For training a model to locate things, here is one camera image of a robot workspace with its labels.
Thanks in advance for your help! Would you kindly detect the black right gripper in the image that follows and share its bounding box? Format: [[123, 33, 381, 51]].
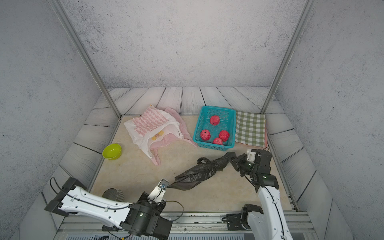
[[228, 154, 258, 178]]

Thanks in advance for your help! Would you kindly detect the red apple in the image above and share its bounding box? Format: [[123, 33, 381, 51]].
[[200, 130, 211, 141], [219, 131, 230, 142], [210, 115, 220, 126], [213, 138, 223, 146]]

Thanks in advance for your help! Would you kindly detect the black plastic bag knotted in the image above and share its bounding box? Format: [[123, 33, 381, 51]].
[[168, 152, 237, 191]]

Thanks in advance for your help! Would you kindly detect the pink plastic bag apple print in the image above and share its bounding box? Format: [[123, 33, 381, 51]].
[[149, 107, 197, 166]]

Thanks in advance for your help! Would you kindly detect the pink white striped bag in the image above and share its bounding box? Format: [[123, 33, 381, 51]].
[[124, 105, 177, 159]]

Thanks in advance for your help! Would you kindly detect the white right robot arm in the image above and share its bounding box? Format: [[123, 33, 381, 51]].
[[222, 149, 293, 240]]

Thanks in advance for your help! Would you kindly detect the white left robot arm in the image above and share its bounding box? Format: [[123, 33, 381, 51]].
[[45, 178, 173, 240]]

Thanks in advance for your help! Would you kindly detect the silver ribbed metal cup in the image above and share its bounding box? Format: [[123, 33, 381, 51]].
[[102, 188, 125, 202]]

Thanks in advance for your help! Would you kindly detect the green white checkered cloth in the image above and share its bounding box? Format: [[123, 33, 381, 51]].
[[235, 111, 268, 148]]

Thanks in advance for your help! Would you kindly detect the teal plastic perforated basket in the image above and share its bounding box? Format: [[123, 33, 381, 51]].
[[193, 106, 237, 151]]

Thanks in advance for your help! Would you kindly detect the green plastic bowl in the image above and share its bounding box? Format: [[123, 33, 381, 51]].
[[102, 144, 122, 160]]

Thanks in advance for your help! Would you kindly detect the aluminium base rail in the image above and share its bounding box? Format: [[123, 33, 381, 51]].
[[54, 211, 318, 240]]

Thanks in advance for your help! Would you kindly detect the right aluminium frame post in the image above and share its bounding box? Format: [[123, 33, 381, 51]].
[[261, 0, 316, 114]]

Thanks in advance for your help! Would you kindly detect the aluminium frame post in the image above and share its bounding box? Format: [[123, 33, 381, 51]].
[[261, 0, 316, 114], [49, 0, 122, 119]]

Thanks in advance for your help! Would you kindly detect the left aluminium frame post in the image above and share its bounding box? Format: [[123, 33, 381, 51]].
[[49, 0, 122, 119]]

